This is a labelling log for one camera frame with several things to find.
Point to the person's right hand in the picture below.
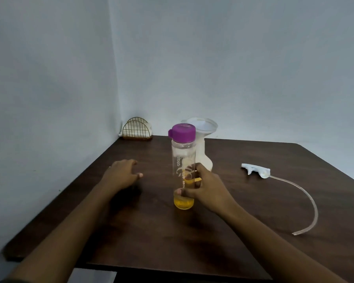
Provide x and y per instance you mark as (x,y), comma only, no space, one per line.
(212,193)

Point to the person's left hand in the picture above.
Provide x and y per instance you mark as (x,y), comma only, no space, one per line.
(119,175)

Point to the person's right thumb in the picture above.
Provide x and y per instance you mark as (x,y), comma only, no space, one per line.
(184,192)

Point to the person's left thumb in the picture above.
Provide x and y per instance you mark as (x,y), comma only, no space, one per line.
(137,175)

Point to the clear bottle with purple cap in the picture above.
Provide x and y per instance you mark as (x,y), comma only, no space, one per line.
(183,150)

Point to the person's left forearm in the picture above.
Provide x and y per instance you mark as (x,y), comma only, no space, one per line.
(65,232)

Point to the person's right forearm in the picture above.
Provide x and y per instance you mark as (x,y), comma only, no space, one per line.
(277,250)

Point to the yellow liquid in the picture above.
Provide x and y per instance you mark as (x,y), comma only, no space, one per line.
(183,204)

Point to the white plastic bottle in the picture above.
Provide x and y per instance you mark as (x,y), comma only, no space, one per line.
(203,153)

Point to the translucent white funnel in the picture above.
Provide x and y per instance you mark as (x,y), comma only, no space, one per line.
(205,126)

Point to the white spray trigger with tube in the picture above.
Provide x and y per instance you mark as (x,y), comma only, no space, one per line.
(259,170)

